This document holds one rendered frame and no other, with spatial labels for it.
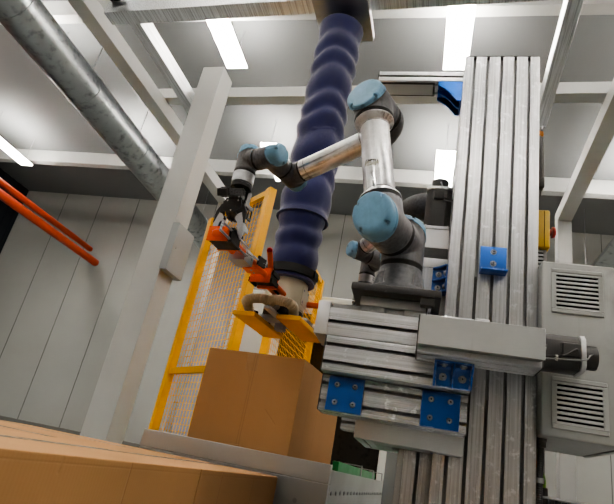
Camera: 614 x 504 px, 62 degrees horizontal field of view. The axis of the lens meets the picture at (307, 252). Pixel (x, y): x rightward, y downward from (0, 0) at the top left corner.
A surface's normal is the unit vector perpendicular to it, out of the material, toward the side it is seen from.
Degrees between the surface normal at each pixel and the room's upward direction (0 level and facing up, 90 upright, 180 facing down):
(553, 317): 90
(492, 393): 90
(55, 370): 90
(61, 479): 90
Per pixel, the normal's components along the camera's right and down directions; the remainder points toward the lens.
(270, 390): -0.28, -0.42
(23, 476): 0.96, 0.07
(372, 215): -0.54, -0.29
